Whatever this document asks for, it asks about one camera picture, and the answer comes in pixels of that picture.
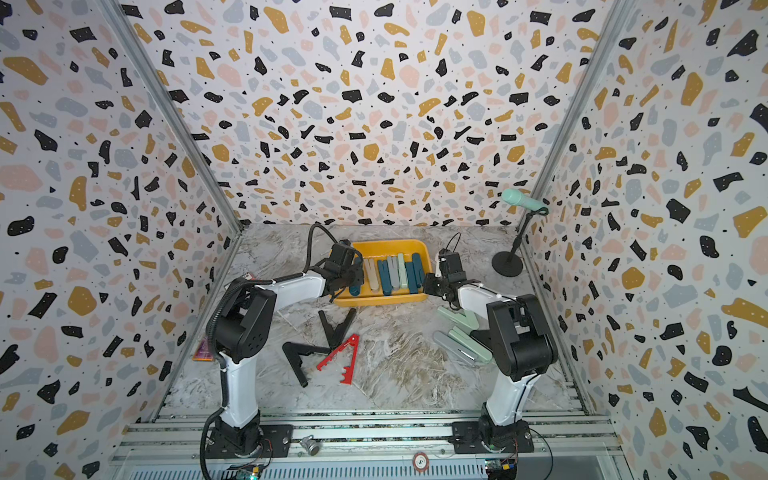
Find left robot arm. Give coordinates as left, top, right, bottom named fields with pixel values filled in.
left=206, top=240, right=364, bottom=429

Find red open pruning pliers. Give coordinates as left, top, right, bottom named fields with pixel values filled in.
left=316, top=334, right=361, bottom=385

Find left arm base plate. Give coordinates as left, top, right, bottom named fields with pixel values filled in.
left=205, top=422, right=293, bottom=460

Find yellow plastic storage box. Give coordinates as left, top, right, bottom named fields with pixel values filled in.
left=334, top=239, right=433, bottom=307

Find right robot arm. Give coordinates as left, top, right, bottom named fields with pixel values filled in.
left=424, top=249, right=558, bottom=427

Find black microphone stand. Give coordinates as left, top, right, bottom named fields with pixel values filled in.
left=492, top=207, right=549, bottom=278

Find silver round knob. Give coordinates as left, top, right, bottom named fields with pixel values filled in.
left=300, top=435, right=321, bottom=456

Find dark teal pruning pliers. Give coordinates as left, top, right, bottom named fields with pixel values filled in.
left=412, top=253, right=425, bottom=287

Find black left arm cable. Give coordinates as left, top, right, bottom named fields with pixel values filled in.
left=302, top=223, right=340, bottom=274

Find small pink card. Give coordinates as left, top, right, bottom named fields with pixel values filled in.
left=192, top=337, right=214, bottom=362

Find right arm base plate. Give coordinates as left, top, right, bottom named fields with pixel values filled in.
left=449, top=416, right=534, bottom=455

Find mint green pruning pliers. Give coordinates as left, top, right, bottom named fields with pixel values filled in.
left=397, top=253, right=409, bottom=289

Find cream pruning pliers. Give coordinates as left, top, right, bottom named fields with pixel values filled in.
left=364, top=258, right=381, bottom=292

